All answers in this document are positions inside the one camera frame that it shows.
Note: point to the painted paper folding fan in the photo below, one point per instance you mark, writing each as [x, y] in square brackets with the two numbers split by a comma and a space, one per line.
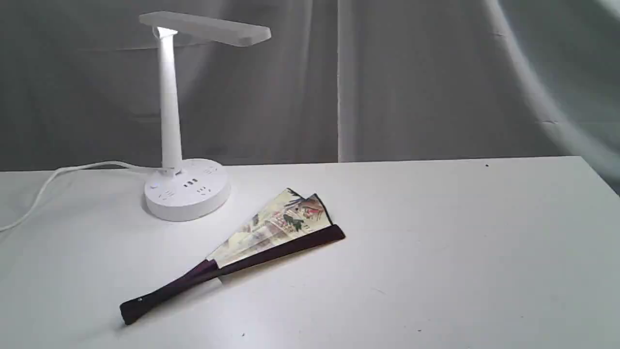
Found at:
[286, 225]

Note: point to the white desk lamp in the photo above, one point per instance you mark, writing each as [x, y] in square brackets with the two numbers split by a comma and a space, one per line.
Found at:
[187, 189]

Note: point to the grey backdrop curtain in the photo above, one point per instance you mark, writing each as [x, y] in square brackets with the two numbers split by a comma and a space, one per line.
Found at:
[340, 80]

